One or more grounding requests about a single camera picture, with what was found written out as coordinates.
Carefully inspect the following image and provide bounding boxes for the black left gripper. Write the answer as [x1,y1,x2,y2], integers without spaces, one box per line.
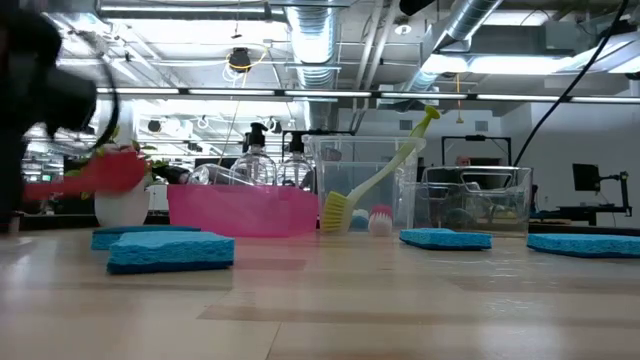
[0,9,99,226]

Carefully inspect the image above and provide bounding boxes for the light blue sponge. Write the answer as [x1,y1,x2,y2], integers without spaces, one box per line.
[106,230,236,276]
[398,227,495,252]
[526,232,640,260]

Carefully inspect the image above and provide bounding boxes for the green dish brush yellow bristles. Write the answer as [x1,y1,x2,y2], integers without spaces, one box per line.
[320,104,442,235]

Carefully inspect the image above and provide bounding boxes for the pink plastic bin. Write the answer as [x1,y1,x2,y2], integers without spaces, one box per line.
[167,183,320,239]

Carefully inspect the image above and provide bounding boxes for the black monitor on arm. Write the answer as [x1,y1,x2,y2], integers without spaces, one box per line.
[572,163,632,217]

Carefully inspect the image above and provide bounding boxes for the potted green plant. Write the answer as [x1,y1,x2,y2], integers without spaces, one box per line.
[64,127,174,229]

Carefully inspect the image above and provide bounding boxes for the long ceiling light bar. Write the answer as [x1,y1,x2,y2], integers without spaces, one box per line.
[94,84,640,104]

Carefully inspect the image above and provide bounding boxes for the tall frosted clear bin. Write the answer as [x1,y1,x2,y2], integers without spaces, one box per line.
[302,134,427,234]

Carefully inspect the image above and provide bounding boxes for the black computer monitor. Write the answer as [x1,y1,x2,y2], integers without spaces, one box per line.
[193,156,253,174]

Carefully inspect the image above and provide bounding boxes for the dark office desk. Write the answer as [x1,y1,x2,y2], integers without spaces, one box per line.
[564,203,634,227]

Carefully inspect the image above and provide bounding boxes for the slanted silver air duct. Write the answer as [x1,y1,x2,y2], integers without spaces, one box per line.
[399,0,504,96]

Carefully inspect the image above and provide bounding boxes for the wide silver air duct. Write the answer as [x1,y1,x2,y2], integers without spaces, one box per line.
[284,0,346,131]

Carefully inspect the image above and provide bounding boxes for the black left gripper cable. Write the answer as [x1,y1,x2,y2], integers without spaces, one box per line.
[92,47,122,151]

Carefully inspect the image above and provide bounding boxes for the black frame stand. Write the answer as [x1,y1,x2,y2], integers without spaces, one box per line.
[441,134,513,166]

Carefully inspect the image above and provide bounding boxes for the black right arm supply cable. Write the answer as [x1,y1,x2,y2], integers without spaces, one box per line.
[513,0,629,169]

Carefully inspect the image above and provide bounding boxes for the black ceiling cable reel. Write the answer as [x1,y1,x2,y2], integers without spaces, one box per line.
[228,46,253,74]

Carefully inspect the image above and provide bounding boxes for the low clear bin with handles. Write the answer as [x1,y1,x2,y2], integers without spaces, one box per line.
[412,165,534,236]

